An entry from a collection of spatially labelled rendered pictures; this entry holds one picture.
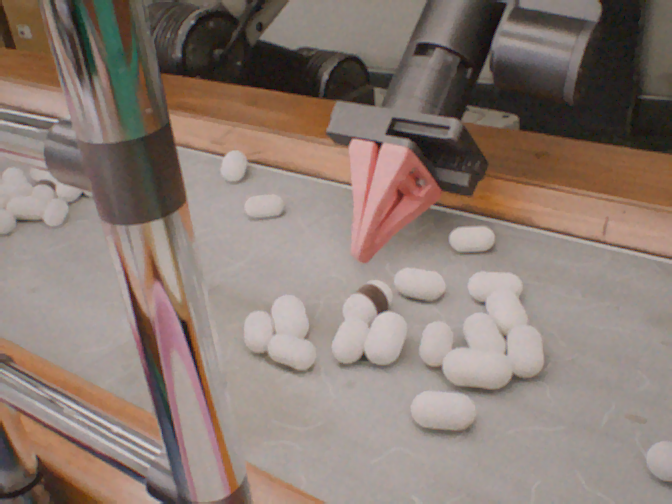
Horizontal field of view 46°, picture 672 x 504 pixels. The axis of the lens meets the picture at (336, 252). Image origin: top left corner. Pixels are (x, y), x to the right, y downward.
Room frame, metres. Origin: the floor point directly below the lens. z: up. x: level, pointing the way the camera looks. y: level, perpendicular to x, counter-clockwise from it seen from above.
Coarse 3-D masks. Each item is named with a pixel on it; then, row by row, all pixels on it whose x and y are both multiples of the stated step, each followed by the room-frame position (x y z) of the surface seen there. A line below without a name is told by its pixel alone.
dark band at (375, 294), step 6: (360, 288) 0.42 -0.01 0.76; (366, 288) 0.42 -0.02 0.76; (372, 288) 0.42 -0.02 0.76; (378, 288) 0.42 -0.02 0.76; (366, 294) 0.42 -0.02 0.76; (372, 294) 0.42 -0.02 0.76; (378, 294) 0.42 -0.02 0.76; (384, 294) 0.42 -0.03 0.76; (372, 300) 0.41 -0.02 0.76; (378, 300) 0.41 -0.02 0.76; (384, 300) 0.42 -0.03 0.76; (378, 306) 0.41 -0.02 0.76; (384, 306) 0.41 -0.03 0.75; (378, 312) 0.41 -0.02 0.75
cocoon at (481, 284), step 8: (480, 272) 0.43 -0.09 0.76; (488, 272) 0.43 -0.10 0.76; (472, 280) 0.43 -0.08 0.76; (480, 280) 0.42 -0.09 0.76; (488, 280) 0.42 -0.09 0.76; (496, 280) 0.42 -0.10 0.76; (504, 280) 0.42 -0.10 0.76; (512, 280) 0.42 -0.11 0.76; (472, 288) 0.42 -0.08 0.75; (480, 288) 0.42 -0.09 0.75; (488, 288) 0.42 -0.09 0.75; (496, 288) 0.42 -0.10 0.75; (512, 288) 0.41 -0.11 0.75; (520, 288) 0.42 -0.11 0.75; (472, 296) 0.42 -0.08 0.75; (480, 296) 0.42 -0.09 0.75
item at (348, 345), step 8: (352, 320) 0.39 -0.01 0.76; (360, 320) 0.39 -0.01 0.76; (344, 328) 0.39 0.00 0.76; (352, 328) 0.39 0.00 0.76; (360, 328) 0.39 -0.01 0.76; (368, 328) 0.39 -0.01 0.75; (336, 336) 0.38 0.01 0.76; (344, 336) 0.38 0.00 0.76; (352, 336) 0.38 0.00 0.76; (360, 336) 0.38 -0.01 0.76; (336, 344) 0.38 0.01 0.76; (344, 344) 0.37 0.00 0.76; (352, 344) 0.37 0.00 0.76; (360, 344) 0.38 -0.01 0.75; (336, 352) 0.37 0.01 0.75; (344, 352) 0.37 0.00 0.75; (352, 352) 0.37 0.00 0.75; (360, 352) 0.37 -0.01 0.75; (344, 360) 0.37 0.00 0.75; (352, 360) 0.37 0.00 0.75
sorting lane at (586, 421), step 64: (192, 192) 0.64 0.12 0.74; (256, 192) 0.63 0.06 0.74; (320, 192) 0.61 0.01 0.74; (0, 256) 0.56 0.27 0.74; (64, 256) 0.55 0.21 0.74; (256, 256) 0.52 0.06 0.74; (320, 256) 0.50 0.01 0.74; (384, 256) 0.49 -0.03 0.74; (448, 256) 0.48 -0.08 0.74; (512, 256) 0.47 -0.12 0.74; (576, 256) 0.47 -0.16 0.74; (640, 256) 0.45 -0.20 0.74; (0, 320) 0.47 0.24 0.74; (64, 320) 0.46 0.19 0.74; (320, 320) 0.42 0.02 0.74; (448, 320) 0.41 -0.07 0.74; (576, 320) 0.39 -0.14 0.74; (640, 320) 0.39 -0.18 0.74; (128, 384) 0.38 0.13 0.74; (256, 384) 0.37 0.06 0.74; (320, 384) 0.36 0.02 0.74; (384, 384) 0.35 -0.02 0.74; (448, 384) 0.35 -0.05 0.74; (512, 384) 0.34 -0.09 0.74; (576, 384) 0.34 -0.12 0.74; (640, 384) 0.33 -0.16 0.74; (256, 448) 0.31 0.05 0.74; (320, 448) 0.31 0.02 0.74; (384, 448) 0.30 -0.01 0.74; (448, 448) 0.30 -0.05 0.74; (512, 448) 0.29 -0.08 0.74; (576, 448) 0.29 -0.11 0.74; (640, 448) 0.28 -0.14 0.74
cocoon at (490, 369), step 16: (464, 352) 0.35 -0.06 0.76; (480, 352) 0.35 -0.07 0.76; (496, 352) 0.35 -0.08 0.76; (448, 368) 0.34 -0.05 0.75; (464, 368) 0.34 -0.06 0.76; (480, 368) 0.34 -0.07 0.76; (496, 368) 0.34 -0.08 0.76; (464, 384) 0.34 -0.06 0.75; (480, 384) 0.34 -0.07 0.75; (496, 384) 0.33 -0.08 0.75
